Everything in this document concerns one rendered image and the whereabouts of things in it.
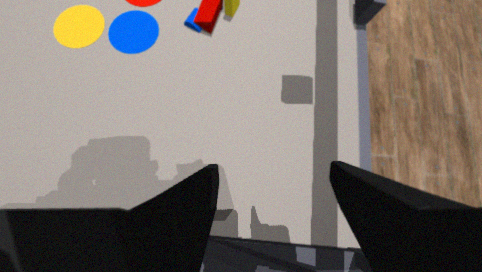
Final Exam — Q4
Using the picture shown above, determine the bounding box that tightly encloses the blue half-round block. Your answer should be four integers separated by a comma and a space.
184, 8, 203, 33

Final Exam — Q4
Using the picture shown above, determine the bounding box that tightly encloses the yellow circle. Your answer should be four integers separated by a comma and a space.
54, 5, 105, 48

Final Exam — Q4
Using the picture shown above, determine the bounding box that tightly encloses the blue circle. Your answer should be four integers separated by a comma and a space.
108, 11, 159, 54

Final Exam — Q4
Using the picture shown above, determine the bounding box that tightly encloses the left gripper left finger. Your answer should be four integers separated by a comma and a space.
0, 164, 219, 272

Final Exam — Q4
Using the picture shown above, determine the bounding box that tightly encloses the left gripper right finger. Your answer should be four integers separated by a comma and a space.
329, 161, 482, 272

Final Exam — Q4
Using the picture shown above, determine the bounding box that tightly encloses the yellow block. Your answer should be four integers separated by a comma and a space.
224, 0, 240, 17

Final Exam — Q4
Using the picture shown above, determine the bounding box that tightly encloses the red circle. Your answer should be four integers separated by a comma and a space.
126, 0, 161, 7

